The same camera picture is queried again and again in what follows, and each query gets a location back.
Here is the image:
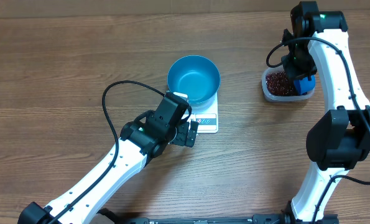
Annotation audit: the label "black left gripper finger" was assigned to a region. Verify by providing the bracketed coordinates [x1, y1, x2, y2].
[185, 121, 199, 147]
[172, 121, 192, 147]

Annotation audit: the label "blue plastic measuring scoop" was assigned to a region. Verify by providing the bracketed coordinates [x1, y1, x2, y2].
[294, 75, 316, 95]

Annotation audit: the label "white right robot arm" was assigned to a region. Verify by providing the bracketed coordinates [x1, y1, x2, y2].
[281, 1, 370, 223]

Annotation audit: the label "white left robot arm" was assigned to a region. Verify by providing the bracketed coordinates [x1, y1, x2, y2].
[18, 91, 197, 224]

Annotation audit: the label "white digital kitchen scale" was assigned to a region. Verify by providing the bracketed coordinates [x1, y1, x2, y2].
[187, 93, 219, 134]

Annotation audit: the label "teal blue bowl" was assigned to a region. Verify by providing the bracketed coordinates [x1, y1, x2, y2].
[167, 55, 221, 105]

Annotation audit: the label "red adzuki beans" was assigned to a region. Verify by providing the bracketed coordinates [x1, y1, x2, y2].
[266, 72, 298, 96]

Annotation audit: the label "clear plastic food container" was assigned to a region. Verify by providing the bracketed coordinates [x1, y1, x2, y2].
[261, 66, 315, 103]

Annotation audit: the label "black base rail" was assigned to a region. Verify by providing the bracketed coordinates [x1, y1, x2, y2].
[97, 202, 340, 224]

